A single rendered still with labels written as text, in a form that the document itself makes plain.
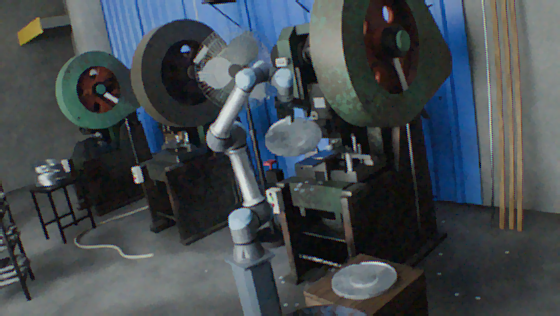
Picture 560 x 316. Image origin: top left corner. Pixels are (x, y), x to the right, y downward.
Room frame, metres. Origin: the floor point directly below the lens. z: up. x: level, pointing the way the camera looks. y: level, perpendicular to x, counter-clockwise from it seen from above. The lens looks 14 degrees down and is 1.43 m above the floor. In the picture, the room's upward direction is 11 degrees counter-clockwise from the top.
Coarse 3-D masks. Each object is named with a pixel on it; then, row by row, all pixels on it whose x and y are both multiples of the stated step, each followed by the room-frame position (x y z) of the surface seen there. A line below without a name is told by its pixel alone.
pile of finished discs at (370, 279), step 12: (360, 264) 1.95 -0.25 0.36; (372, 264) 1.92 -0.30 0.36; (384, 264) 1.89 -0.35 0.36; (336, 276) 1.88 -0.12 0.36; (348, 276) 1.86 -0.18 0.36; (360, 276) 1.83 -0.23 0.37; (372, 276) 1.80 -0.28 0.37; (384, 276) 1.79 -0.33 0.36; (396, 276) 1.76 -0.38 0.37; (336, 288) 1.78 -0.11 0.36; (348, 288) 1.76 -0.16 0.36; (360, 288) 1.74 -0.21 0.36; (372, 288) 1.72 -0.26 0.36; (384, 288) 1.70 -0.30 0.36
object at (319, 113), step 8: (312, 88) 2.52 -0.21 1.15; (320, 88) 2.48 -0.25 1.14; (312, 96) 2.53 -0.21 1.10; (320, 96) 2.49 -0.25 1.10; (312, 104) 2.54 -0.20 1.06; (320, 104) 2.49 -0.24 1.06; (312, 112) 2.53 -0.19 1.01; (320, 112) 2.50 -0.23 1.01; (320, 120) 2.47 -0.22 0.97; (328, 120) 2.46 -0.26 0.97; (336, 120) 2.46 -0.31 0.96; (344, 120) 2.51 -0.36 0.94; (320, 128) 2.47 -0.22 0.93; (328, 128) 2.45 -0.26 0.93; (336, 128) 2.46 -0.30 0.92; (344, 128) 2.50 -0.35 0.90
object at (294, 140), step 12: (300, 120) 2.22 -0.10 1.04; (312, 120) 2.24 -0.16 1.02; (276, 132) 2.26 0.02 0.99; (288, 132) 2.28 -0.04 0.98; (300, 132) 2.28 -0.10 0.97; (312, 132) 2.28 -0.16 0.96; (276, 144) 2.31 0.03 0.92; (288, 144) 2.33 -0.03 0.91; (300, 144) 2.33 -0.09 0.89; (312, 144) 2.34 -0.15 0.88; (288, 156) 2.38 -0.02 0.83
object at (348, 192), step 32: (416, 128) 2.67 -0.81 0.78; (416, 160) 2.64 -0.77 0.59; (352, 192) 2.19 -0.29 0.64; (384, 192) 2.39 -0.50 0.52; (352, 224) 2.17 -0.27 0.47; (384, 224) 2.38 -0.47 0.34; (416, 224) 2.60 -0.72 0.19; (352, 256) 2.18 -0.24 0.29; (384, 256) 2.35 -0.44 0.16; (416, 256) 2.50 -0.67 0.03
